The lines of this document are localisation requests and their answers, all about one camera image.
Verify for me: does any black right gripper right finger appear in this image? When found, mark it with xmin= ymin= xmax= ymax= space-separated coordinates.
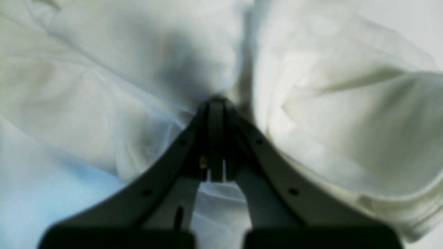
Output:
xmin=217 ymin=100 xmax=402 ymax=249

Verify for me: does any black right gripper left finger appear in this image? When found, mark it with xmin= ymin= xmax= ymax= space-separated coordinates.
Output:
xmin=39 ymin=100 xmax=217 ymax=249

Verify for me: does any white printed T-shirt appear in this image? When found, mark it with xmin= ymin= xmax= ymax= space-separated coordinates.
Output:
xmin=1 ymin=0 xmax=442 ymax=249

